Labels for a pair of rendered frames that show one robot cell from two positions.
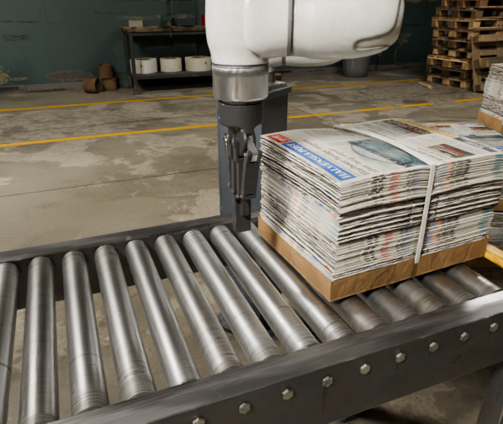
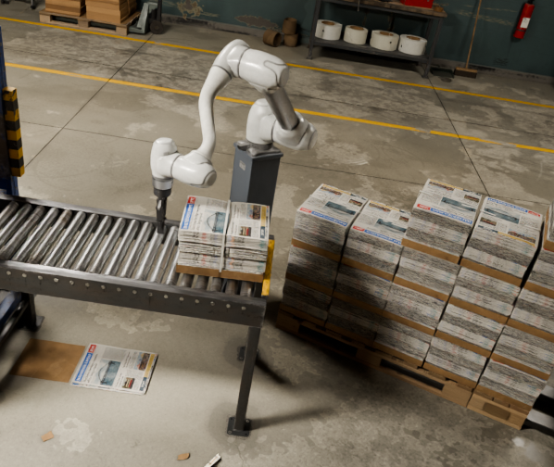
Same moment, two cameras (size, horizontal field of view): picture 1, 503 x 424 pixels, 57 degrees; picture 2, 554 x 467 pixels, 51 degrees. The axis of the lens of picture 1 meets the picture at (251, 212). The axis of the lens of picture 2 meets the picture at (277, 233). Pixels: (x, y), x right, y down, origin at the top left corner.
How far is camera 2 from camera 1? 1.93 m
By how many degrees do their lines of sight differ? 19
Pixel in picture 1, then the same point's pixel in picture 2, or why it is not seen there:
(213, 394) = (110, 281)
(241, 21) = (157, 164)
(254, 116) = (162, 194)
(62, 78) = (248, 23)
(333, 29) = (182, 178)
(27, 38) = not seen: outside the picture
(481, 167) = (252, 243)
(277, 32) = (167, 171)
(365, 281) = (193, 270)
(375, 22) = (195, 180)
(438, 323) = (204, 294)
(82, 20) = not seen: outside the picture
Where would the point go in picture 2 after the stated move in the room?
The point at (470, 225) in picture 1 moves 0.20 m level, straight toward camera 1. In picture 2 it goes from (252, 266) to (211, 279)
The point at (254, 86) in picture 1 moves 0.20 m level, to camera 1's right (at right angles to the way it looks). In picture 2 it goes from (161, 184) to (203, 200)
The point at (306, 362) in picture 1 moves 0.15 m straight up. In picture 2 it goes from (145, 284) to (146, 256)
